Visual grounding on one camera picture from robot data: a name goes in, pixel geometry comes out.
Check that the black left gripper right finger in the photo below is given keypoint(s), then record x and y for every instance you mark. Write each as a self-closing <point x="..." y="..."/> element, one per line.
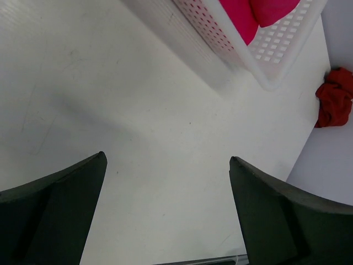
<point x="282" y="224"/>

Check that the white perforated plastic basket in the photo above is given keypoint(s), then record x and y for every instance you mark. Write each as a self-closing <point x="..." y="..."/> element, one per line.
<point x="203" y="35"/>

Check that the aluminium frame rail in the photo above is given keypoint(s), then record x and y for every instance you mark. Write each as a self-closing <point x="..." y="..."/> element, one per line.
<point x="237" y="260"/>

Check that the dark red t shirt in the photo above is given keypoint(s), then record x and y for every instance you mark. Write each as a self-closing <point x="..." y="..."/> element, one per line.
<point x="335" y="98"/>

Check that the pink rolled t shirt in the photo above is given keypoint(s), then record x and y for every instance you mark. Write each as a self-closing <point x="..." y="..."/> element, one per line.
<point x="248" y="15"/>

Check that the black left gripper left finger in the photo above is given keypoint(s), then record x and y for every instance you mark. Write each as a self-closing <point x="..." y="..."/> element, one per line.
<point x="47" y="221"/>

